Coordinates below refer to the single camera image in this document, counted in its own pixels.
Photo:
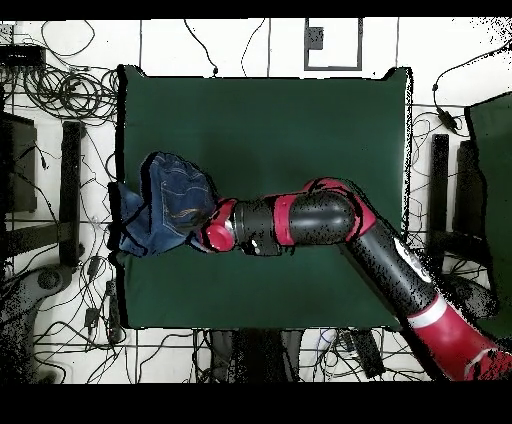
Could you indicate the blue denim jeans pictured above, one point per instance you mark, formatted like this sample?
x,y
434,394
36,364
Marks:
x,y
176,200

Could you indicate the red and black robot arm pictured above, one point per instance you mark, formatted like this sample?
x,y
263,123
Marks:
x,y
320,218

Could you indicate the black flat box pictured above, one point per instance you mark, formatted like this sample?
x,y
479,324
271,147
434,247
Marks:
x,y
22,56

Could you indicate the dark green table cloth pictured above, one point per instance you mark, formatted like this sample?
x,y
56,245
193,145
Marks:
x,y
260,120

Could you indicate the small black adapter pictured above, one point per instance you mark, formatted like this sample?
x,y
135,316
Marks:
x,y
91,318
94,266

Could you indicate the black stand bar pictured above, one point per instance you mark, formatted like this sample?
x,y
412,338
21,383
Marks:
x,y
440,180
71,192
468,188

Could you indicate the dark grey chair base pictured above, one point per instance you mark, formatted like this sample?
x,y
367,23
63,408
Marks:
x,y
44,280

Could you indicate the black power strip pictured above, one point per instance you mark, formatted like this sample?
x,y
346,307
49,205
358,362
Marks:
x,y
368,354

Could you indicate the large black case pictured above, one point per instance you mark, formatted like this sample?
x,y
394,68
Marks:
x,y
18,164

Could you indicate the black power adapter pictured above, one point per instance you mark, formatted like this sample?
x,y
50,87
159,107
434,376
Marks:
x,y
447,119

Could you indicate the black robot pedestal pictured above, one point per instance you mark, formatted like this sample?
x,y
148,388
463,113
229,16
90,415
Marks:
x,y
256,356

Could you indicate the grey rectangular frame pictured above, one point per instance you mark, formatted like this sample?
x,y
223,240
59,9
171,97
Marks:
x,y
314,40

